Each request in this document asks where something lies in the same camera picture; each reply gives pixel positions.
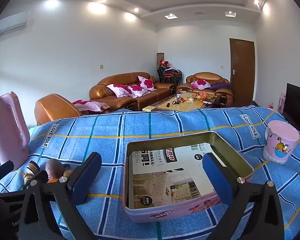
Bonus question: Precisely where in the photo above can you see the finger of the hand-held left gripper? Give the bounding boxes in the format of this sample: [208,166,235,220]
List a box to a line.
[0,160,14,193]
[0,170,49,202]

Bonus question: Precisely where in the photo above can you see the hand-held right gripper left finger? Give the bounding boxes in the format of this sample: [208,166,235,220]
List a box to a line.
[19,152,102,240]

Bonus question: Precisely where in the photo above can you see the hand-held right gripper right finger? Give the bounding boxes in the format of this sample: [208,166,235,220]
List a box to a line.
[202,152,285,240]

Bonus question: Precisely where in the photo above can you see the purple passion fruit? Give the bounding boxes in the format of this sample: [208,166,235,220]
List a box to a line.
[45,159,63,178]

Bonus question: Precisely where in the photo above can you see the brown chestnut-like fruit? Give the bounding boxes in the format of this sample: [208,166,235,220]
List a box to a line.
[24,160,40,180]

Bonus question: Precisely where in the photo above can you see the pink tin box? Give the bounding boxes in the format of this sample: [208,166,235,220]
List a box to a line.
[123,132,254,224]

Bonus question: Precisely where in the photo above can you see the pink electric kettle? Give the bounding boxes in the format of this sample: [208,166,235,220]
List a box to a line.
[0,92,30,165]

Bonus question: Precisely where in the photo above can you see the printed paper sheet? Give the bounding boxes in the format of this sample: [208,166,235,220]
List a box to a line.
[132,142,217,209]

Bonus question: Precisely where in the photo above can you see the pink floral pillow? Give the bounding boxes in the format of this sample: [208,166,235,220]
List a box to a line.
[106,84,133,98]
[72,99,110,113]
[127,85,150,98]
[191,79,212,90]
[137,75,155,91]

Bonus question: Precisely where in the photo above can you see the pink cartoon cup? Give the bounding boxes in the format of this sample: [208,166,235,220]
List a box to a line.
[263,120,300,165]

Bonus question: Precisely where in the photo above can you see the blue plaid blanket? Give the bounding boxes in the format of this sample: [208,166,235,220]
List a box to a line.
[0,105,300,240]

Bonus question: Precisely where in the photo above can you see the glass-top coffee table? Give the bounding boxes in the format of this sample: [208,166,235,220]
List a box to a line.
[142,92,217,112]

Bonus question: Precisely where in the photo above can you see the long brown leather sofa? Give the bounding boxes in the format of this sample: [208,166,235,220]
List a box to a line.
[89,72,177,110]

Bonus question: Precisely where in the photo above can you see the red mesh bag of oranges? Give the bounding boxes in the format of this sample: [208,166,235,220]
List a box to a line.
[192,91,215,103]

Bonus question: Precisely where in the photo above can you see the purple blanket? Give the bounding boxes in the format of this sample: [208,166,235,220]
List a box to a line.
[210,82,232,90]

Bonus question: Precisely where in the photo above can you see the pink cardboard box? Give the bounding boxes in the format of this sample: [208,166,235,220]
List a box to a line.
[277,92,287,113]

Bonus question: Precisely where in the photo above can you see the black television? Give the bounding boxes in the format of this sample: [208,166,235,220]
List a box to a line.
[282,82,300,138]

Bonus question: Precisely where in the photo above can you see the brown wooden door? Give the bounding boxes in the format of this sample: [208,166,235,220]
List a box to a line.
[229,38,255,105]

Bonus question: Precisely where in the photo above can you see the stacked dark chairs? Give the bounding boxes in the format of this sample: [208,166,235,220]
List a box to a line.
[157,65,183,85]

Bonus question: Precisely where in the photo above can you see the rolled patterned carpet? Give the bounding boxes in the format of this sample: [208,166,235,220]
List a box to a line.
[156,52,165,68]

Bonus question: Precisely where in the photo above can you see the white air conditioner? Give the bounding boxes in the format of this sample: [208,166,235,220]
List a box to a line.
[0,11,30,38]

